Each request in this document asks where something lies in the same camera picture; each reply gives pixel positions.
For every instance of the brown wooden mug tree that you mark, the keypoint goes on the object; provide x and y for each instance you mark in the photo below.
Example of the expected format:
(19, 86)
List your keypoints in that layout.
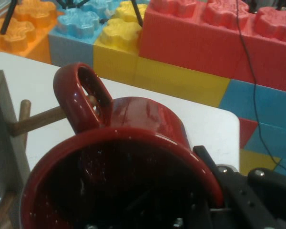
(0, 124)

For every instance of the yellow studded toy block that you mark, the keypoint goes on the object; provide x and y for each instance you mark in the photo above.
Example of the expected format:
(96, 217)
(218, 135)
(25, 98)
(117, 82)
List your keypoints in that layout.
(119, 47)

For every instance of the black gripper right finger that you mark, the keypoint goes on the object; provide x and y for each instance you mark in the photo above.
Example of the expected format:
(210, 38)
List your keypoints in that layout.
(243, 198)

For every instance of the light blue studded toy block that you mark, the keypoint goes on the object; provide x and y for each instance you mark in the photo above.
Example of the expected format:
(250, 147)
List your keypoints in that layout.
(76, 26)

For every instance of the plain blue toy block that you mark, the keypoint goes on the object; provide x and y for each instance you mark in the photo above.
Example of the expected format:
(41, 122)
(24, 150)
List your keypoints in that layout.
(276, 109)

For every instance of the small plain yellow toy block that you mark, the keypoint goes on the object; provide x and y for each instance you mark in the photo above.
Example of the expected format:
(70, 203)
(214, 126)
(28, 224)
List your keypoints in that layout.
(255, 162)

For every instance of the red enamel mug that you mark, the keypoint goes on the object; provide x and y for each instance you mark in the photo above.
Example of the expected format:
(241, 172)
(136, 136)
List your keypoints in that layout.
(138, 119)

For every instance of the red studded toy block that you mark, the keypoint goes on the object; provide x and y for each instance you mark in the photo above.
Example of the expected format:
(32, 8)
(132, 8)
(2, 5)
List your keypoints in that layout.
(193, 43)

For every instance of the orange studded toy block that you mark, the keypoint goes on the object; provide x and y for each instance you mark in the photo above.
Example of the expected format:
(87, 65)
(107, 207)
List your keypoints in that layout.
(31, 28)

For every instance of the plain red toy block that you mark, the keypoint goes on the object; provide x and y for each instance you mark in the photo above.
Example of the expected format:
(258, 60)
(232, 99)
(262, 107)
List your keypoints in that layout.
(246, 131)

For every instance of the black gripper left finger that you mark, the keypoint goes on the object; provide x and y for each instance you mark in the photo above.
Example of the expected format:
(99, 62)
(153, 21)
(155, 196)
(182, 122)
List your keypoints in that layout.
(147, 205)

